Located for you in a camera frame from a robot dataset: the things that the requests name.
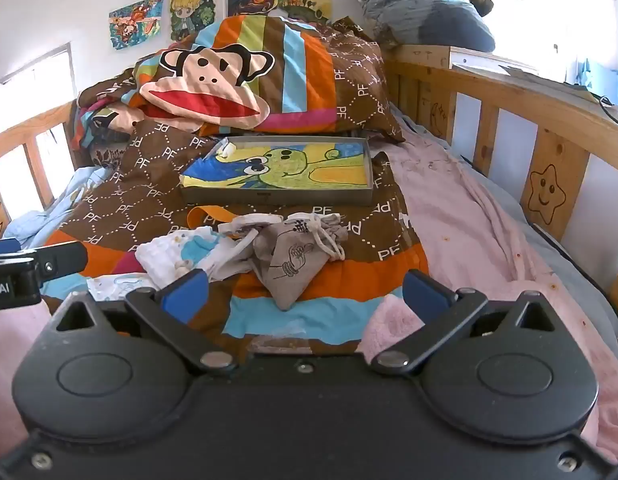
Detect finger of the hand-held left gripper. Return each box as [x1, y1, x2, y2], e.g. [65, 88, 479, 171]
[0, 239, 88, 282]

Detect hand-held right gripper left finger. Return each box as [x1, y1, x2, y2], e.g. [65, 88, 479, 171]
[49, 269, 237, 373]

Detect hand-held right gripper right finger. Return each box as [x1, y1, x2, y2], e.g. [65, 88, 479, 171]
[370, 269, 557, 377]

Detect white blue patch baby cloth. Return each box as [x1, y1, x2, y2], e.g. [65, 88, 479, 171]
[136, 227, 255, 281]

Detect white printed handkerchief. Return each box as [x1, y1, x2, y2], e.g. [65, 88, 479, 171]
[86, 272, 160, 305]

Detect large beige printed drawstring pouch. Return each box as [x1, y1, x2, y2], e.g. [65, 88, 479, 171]
[249, 224, 322, 312]

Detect grey rectangular tray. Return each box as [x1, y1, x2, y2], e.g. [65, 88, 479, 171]
[179, 135, 377, 207]

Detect pink fluffy cloth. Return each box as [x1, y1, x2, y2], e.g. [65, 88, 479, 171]
[0, 294, 426, 461]

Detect light blue blanket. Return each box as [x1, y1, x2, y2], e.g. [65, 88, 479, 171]
[3, 164, 112, 242]

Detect pink bed sheet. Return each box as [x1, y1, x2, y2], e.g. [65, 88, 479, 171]
[384, 130, 618, 467]

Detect brown patterned striped quilt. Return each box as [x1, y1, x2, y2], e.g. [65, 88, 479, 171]
[41, 122, 431, 358]

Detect dark floral pillow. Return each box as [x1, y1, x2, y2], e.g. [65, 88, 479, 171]
[88, 141, 126, 170]

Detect window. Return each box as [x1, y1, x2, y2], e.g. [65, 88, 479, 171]
[0, 42, 78, 128]

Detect blue background figure drawing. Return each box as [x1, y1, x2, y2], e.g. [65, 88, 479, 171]
[109, 0, 166, 52]

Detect folded monkey face quilt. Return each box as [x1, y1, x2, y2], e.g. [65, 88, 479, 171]
[71, 14, 408, 147]

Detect blond cartoon child drawing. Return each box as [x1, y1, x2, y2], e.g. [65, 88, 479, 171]
[169, 0, 218, 44]

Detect clear bag of clothes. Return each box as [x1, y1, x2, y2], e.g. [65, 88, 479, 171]
[349, 0, 498, 54]

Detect swirly night sky drawing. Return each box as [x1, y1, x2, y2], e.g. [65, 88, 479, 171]
[227, 0, 280, 24]

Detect wooden bed frame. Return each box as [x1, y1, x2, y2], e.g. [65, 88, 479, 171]
[0, 45, 618, 333]

